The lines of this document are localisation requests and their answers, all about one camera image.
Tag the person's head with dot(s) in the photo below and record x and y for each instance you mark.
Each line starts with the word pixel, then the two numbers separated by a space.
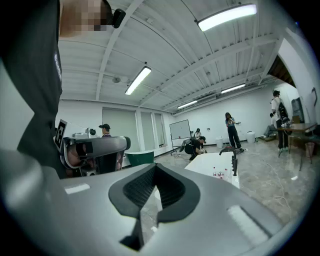
pixel 80 17

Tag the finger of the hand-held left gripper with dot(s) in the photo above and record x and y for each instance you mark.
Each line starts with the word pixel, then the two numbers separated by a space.
pixel 105 145
pixel 108 163

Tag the grey water dispenser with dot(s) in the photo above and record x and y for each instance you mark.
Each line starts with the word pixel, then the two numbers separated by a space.
pixel 297 110

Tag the low wooden platform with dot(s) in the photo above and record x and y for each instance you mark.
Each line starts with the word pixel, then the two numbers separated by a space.
pixel 267 138

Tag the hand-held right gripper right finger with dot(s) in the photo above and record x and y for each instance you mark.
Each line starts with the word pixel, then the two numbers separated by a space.
pixel 200 225

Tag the white bathtub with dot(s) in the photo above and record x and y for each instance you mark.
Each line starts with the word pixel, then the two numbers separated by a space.
pixel 212 165

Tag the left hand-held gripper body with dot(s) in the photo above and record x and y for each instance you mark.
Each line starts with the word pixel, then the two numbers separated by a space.
pixel 60 135

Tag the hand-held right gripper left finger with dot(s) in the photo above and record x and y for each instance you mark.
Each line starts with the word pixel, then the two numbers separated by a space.
pixel 87 212

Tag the black head-worn camera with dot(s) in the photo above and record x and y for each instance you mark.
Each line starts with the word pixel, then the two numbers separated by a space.
pixel 117 17

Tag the person's black shirt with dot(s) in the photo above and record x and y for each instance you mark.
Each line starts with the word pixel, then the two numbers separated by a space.
pixel 32 75

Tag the person's left hand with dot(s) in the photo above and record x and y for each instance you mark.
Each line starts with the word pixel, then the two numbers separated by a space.
pixel 75 156

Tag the dark green plastic bin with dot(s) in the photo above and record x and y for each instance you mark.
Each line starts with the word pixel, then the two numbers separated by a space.
pixel 140 158

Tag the pile of small red-capped bottles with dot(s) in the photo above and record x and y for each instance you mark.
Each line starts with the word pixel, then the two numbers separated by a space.
pixel 221 173

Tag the round ceiling smoke detector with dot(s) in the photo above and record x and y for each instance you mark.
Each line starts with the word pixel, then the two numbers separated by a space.
pixel 116 80

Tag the white lidded bin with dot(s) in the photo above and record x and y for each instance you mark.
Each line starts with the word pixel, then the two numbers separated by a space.
pixel 219 142

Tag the rolling whiteboard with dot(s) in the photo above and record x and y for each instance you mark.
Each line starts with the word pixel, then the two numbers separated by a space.
pixel 180 129

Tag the white window blind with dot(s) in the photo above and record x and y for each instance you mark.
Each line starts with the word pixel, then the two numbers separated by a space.
pixel 159 128
pixel 119 128
pixel 148 130

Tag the long ceiling light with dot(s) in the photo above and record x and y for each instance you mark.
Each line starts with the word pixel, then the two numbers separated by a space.
pixel 187 104
pixel 233 88
pixel 138 80
pixel 226 17

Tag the wooden table with black legs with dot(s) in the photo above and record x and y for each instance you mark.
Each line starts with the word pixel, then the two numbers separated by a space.
pixel 297 127

